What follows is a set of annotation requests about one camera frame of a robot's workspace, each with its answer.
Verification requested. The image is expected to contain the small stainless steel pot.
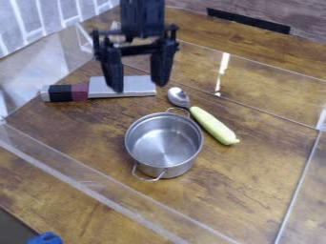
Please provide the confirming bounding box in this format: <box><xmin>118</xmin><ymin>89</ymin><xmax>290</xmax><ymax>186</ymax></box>
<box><xmin>125</xmin><ymin>108</ymin><xmax>205</xmax><ymax>182</ymax></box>

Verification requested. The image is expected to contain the toy knife with grey blade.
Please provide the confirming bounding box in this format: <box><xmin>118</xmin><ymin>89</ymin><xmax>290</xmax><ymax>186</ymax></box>
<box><xmin>40</xmin><ymin>75</ymin><xmax>157</xmax><ymax>102</ymax></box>

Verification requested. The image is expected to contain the black bar on back wall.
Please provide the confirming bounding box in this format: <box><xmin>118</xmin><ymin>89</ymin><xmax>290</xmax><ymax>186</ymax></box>
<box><xmin>206</xmin><ymin>8</ymin><xmax>290</xmax><ymax>34</ymax></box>

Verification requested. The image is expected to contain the clear acrylic triangular stand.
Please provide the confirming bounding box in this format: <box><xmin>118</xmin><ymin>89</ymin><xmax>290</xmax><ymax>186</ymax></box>
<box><xmin>75</xmin><ymin>21</ymin><xmax>122</xmax><ymax>55</ymax></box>

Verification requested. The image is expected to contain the blue object at bottom edge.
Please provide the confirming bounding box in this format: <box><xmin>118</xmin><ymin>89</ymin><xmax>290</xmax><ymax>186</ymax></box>
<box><xmin>26</xmin><ymin>232</ymin><xmax>64</xmax><ymax>244</ymax></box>

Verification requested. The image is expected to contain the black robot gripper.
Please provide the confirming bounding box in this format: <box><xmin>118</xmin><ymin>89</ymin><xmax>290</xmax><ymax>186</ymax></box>
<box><xmin>92</xmin><ymin>0</ymin><xmax>178</xmax><ymax>93</ymax></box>

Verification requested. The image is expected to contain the spoon with green handle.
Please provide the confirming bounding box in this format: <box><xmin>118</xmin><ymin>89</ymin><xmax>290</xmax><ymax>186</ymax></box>
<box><xmin>169</xmin><ymin>87</ymin><xmax>239</xmax><ymax>146</ymax></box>

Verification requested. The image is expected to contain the clear acrylic enclosure wall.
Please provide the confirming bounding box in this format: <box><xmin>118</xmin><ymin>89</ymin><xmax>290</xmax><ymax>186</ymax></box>
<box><xmin>0</xmin><ymin>18</ymin><xmax>326</xmax><ymax>244</ymax></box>

